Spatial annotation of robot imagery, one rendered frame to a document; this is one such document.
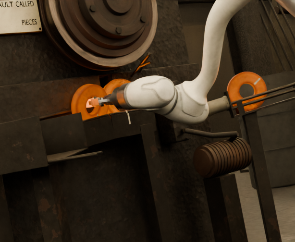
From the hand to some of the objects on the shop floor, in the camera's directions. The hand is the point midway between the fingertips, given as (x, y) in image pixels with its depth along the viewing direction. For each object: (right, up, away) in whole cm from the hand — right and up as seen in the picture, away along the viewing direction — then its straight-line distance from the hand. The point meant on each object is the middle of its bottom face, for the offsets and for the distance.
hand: (92, 102), depth 217 cm
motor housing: (+58, -67, +15) cm, 90 cm away
